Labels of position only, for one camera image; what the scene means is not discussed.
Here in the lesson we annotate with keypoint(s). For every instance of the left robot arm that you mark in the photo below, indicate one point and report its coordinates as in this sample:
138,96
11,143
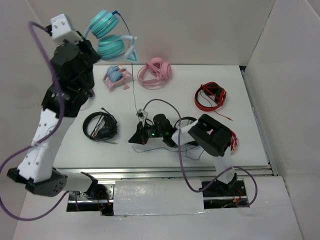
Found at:
36,171

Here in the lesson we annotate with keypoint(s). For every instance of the red white headphones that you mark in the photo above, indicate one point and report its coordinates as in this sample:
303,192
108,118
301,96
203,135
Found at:
234,143

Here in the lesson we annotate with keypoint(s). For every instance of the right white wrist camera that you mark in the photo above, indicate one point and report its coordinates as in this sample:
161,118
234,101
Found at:
142,116

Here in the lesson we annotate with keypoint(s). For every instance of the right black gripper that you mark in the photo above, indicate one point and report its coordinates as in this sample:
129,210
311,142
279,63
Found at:
140,137

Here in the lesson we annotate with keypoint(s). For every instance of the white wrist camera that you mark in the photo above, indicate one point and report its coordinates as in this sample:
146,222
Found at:
63,29
142,116

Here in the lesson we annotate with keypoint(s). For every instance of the black headset with microphone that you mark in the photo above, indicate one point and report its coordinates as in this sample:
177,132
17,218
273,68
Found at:
104,130

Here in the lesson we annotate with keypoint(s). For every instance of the black headphones with blue cable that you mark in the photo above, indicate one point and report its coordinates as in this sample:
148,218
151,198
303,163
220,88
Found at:
185,121

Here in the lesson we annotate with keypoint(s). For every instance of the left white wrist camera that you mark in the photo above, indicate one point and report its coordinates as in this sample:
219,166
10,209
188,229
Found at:
63,29

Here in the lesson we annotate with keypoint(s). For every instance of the aluminium rail frame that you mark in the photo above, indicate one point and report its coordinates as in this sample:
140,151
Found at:
120,159

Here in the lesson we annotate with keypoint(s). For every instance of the pink gaming headset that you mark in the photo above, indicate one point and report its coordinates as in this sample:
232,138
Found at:
161,71

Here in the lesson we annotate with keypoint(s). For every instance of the red black headphones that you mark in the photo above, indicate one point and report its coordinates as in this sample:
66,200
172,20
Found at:
214,94

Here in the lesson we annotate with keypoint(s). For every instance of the white foil-covered panel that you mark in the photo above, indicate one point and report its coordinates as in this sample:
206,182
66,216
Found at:
155,197

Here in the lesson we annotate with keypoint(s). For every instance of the teal cat ear headphones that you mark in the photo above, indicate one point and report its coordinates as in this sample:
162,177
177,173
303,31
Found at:
111,47

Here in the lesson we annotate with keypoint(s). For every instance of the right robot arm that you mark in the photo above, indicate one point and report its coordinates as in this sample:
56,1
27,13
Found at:
213,137

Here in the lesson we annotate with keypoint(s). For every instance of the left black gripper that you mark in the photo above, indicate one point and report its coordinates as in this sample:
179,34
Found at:
86,45

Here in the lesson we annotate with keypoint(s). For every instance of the pink blue cat headphones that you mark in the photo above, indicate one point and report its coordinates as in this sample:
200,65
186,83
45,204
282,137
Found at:
116,75

